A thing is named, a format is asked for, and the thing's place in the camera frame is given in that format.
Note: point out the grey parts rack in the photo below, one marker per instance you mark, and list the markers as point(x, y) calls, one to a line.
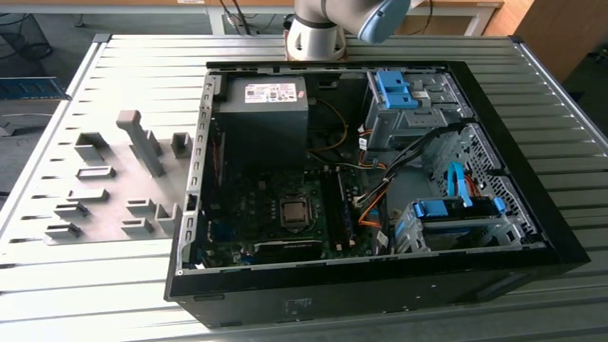
point(143, 171)

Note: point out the CPU socket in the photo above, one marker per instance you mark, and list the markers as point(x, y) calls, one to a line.
point(309, 213)

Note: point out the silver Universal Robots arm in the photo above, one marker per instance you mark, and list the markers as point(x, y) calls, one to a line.
point(316, 35)

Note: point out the dark green motherboard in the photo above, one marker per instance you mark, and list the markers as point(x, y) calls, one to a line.
point(252, 213)

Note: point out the blue drive bay latch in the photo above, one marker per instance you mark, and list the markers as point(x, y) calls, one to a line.
point(393, 90)

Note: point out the brown wooden cabinet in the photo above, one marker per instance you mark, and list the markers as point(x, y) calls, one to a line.
point(560, 28)

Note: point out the grey optical drive cage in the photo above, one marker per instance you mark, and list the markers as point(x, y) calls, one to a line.
point(417, 124)

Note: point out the black open PC case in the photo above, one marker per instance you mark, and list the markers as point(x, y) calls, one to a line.
point(332, 295)

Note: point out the black mesh waste bin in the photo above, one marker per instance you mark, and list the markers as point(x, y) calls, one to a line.
point(24, 50)

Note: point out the black RAM slot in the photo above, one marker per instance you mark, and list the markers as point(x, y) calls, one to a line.
point(331, 210)

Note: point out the black graphics card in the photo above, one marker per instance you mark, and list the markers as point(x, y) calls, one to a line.
point(287, 251)

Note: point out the grey power supply unit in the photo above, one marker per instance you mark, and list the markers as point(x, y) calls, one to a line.
point(261, 128)

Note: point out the silver CPU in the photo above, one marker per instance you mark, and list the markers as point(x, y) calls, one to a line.
point(295, 213)

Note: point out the grey floor stand foot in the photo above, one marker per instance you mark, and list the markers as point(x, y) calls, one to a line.
point(5, 130)

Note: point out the grey disk bay cage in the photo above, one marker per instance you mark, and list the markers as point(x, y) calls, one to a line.
point(475, 231)

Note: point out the blue disk carrier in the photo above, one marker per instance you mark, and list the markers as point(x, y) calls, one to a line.
point(429, 208)

